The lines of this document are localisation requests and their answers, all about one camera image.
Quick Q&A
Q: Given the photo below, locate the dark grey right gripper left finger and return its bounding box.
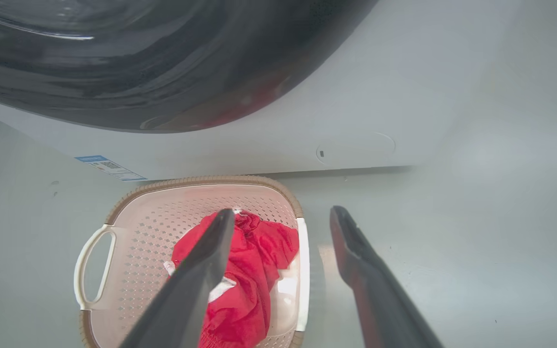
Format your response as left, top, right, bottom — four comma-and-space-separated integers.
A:
119, 208, 236, 348

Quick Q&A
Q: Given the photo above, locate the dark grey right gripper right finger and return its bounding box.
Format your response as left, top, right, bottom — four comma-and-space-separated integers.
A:
329, 206, 444, 348

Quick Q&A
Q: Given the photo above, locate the beige perforated plastic laundry basket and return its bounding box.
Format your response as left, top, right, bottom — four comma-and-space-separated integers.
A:
73, 175, 311, 348

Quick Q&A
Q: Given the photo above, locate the red and white garment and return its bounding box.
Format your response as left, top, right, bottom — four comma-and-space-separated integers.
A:
163, 209, 300, 348

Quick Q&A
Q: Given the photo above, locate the blue energy label sticker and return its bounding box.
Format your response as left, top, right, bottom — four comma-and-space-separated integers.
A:
75, 155, 148, 182

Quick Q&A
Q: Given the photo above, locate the white front-load washing machine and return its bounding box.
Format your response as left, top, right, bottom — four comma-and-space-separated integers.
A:
0, 0, 523, 182

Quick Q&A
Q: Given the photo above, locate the dark round washing machine door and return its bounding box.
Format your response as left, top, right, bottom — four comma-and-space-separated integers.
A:
0, 0, 380, 134

